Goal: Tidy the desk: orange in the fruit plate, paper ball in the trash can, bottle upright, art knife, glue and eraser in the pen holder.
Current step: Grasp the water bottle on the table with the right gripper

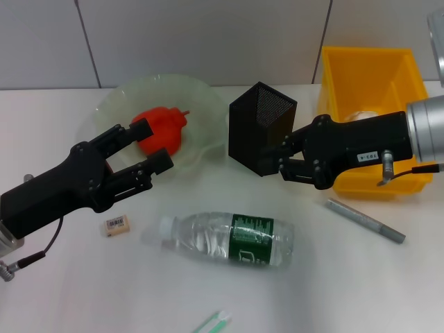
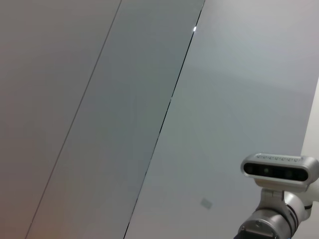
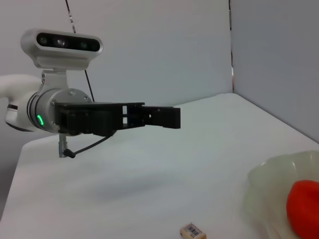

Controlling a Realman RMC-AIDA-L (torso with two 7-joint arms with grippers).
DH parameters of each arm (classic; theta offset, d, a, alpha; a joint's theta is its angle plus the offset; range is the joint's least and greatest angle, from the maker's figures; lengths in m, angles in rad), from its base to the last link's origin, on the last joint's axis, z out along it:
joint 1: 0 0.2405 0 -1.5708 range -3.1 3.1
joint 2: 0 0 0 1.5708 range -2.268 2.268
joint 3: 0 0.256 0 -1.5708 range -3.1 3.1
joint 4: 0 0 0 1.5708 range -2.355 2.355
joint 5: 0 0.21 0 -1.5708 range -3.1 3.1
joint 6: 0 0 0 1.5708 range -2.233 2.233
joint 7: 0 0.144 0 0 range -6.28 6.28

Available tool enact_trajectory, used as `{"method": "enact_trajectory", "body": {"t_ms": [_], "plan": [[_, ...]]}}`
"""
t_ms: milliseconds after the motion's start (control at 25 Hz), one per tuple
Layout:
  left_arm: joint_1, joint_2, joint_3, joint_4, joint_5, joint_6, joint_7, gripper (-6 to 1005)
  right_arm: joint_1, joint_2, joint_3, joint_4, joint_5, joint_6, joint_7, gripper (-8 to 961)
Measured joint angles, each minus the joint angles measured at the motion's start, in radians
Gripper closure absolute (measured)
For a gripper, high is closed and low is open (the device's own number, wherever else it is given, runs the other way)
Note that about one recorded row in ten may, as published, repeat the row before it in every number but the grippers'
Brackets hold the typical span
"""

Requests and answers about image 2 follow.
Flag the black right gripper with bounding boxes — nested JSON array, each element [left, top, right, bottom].
[[233, 230, 252, 239]]

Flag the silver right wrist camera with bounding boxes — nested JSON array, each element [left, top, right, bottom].
[[240, 152, 319, 215]]

